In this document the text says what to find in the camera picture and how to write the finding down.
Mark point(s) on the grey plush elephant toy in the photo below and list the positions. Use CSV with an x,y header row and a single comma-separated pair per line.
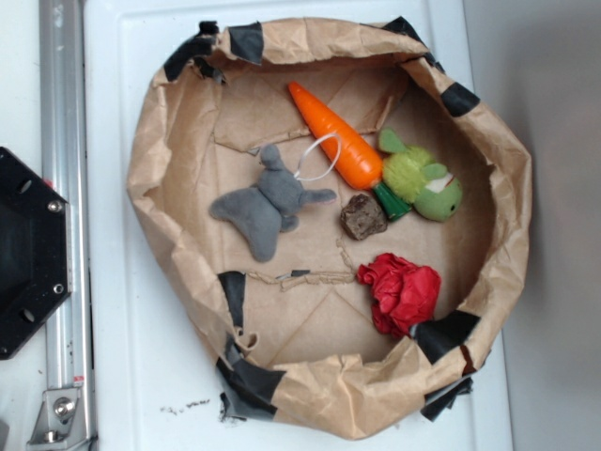
x,y
268,208

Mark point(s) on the brown rock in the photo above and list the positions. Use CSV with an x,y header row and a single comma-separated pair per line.
x,y
363,217

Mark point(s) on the green plush bird toy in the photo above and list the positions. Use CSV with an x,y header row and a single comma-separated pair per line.
x,y
413,174

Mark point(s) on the metal corner bracket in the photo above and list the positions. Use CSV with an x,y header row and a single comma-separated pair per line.
x,y
61,422

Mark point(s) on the red crumpled paper ball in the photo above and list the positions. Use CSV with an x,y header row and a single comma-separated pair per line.
x,y
404,294

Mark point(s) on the aluminium extrusion rail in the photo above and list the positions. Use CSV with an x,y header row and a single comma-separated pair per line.
x,y
69,331

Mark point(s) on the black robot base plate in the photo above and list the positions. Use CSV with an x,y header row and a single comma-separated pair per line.
x,y
34,253

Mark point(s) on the orange plastic toy carrot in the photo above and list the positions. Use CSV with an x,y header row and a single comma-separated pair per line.
x,y
352,157

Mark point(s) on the brown paper bag bin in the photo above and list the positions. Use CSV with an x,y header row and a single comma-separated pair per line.
x,y
293,337

